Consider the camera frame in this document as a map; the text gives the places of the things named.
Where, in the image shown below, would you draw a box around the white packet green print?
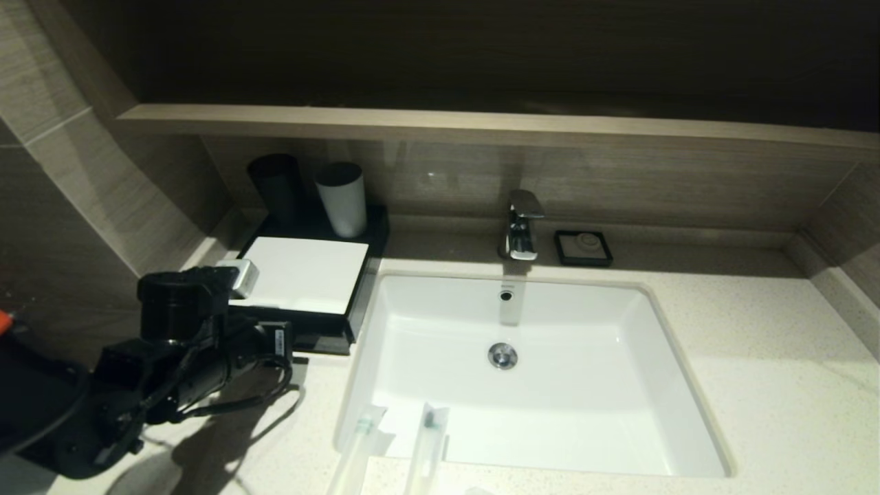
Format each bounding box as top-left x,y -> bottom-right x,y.
327,406 -> 397,495

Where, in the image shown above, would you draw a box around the black storage box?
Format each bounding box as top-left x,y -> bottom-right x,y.
244,205 -> 391,348

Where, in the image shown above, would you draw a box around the black cup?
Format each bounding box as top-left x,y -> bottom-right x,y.
247,153 -> 306,224

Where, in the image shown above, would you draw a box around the white cup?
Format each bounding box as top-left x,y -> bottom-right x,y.
315,162 -> 369,239

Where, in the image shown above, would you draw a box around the toothbrush packet dark bristles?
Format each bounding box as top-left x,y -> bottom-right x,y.
402,402 -> 451,495

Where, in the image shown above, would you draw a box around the chrome faucet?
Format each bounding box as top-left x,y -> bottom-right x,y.
498,190 -> 545,262

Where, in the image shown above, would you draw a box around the black square soap dish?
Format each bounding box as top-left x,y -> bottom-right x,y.
553,230 -> 614,268

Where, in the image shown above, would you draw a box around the white sink basin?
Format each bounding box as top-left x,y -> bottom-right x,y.
335,272 -> 734,479

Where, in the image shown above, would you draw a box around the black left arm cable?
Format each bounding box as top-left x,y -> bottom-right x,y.
148,352 -> 298,424

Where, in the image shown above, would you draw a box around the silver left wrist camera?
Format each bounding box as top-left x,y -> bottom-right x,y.
216,258 -> 261,300

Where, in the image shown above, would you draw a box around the wooden wall shelf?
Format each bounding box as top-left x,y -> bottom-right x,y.
117,103 -> 880,152

